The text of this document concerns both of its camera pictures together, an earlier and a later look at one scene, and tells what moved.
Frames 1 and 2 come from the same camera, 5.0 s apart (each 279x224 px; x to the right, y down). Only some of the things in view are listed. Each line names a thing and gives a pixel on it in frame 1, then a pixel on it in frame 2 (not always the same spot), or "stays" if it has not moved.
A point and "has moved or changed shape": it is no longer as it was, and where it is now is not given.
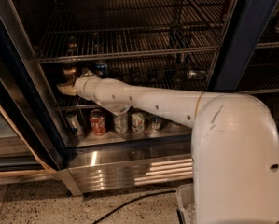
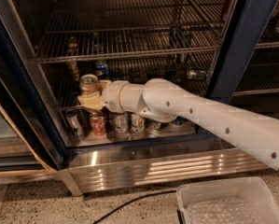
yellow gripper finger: (67, 90) -> (92, 101)
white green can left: (120, 123) stays
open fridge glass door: (26, 141) stays
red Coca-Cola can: (97, 121) stays
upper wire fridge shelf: (111, 23) stays
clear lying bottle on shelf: (196, 74) stays
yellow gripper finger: (87, 72) -> (104, 83)
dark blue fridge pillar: (252, 12) stays
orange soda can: (68, 75) has moved or changed shape
